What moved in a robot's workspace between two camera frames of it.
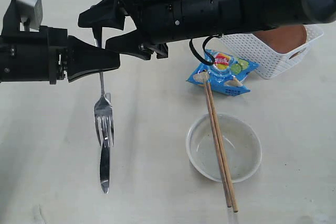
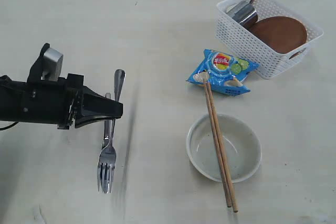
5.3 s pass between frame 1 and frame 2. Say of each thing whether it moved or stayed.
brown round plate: stayed
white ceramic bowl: stayed
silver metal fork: moved
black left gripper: moved
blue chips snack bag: stayed
